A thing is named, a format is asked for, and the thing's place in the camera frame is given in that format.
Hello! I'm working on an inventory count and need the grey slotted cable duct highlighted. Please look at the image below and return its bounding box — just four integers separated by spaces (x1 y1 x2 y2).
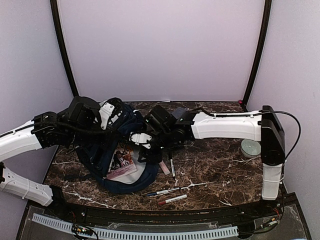
31 213 239 240

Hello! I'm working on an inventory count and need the navy blue student backpack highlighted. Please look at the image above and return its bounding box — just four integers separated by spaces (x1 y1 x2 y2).
75 104 159 194

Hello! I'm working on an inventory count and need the navy blue notebook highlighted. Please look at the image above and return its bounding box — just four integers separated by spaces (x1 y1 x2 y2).
171 107 188 119

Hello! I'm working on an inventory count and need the blue capped white marker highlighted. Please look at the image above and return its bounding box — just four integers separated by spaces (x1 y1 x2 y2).
146 187 181 197

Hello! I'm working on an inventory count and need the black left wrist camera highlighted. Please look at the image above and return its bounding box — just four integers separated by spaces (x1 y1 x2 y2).
65 96 102 128

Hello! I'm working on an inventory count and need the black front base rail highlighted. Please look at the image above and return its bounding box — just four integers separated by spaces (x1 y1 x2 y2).
27 193 298 226

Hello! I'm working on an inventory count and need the pink Shakespeare paperback book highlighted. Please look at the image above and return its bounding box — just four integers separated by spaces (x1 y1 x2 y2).
106 146 137 180

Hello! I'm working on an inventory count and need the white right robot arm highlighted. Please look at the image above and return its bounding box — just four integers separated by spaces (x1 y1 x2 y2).
129 105 299 217

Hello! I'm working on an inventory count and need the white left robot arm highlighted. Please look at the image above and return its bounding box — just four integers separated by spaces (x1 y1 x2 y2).
0 112 120 218

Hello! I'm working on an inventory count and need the black capped white marker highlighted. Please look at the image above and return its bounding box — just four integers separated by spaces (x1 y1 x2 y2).
168 152 178 186

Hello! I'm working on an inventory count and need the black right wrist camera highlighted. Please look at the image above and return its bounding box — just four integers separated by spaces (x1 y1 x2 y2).
144 105 171 132

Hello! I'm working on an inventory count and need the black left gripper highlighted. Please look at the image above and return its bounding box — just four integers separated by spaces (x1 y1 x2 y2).
66 123 121 151

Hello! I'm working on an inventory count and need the green bowl right side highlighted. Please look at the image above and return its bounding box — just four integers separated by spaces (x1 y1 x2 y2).
240 139 261 158

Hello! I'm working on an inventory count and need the red capped white marker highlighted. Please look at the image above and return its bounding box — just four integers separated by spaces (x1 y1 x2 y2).
158 194 187 206

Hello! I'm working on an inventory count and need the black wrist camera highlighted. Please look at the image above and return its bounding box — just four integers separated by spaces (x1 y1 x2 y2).
144 105 171 132
65 96 102 128

